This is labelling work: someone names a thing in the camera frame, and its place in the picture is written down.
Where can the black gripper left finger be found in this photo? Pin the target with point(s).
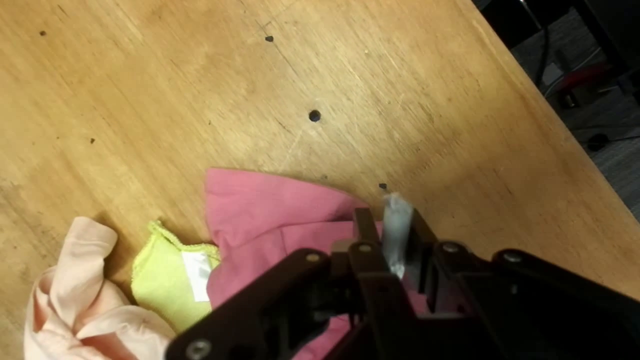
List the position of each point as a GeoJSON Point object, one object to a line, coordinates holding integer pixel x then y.
{"type": "Point", "coordinates": [301, 313]}

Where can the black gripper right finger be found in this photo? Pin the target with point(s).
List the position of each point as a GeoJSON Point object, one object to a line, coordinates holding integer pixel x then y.
{"type": "Point", "coordinates": [532, 313]}

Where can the pink cloth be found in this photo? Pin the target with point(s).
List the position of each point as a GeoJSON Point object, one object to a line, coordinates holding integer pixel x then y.
{"type": "Point", "coordinates": [267, 213]}

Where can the yellow cloth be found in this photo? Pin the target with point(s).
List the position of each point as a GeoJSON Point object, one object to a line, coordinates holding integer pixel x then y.
{"type": "Point", "coordinates": [163, 280]}

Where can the peach cloth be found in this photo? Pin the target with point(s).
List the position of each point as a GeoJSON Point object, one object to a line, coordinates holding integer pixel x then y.
{"type": "Point", "coordinates": [81, 280]}

